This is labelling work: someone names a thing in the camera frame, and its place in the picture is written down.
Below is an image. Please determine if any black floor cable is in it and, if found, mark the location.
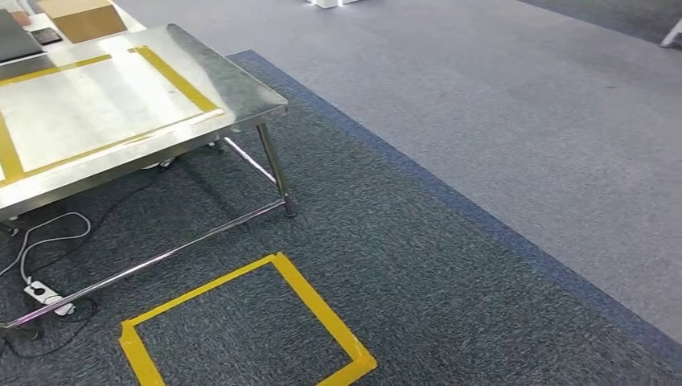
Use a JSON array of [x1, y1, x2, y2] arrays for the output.
[[0, 175, 161, 360]]

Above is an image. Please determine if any white power cable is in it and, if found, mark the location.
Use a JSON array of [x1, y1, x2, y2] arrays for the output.
[[0, 211, 92, 286]]

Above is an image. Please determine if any stainless steel workbench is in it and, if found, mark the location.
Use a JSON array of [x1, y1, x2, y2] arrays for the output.
[[0, 22, 298, 332]]

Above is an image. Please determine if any white furniture leg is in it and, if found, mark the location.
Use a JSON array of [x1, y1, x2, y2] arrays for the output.
[[660, 18, 682, 50]]

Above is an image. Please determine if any brown cardboard box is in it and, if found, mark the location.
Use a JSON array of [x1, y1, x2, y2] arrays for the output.
[[37, 0, 129, 45]]

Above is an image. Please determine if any grey laptop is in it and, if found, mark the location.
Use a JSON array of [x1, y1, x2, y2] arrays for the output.
[[0, 7, 45, 64]]

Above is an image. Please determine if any white power strip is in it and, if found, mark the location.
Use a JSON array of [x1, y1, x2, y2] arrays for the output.
[[23, 280, 76, 318]]

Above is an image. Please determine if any white block with light strip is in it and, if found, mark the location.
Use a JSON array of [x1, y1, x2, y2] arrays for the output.
[[306, 0, 364, 10]]

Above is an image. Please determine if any black phone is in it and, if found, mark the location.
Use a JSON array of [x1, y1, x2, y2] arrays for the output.
[[30, 27, 64, 47]]

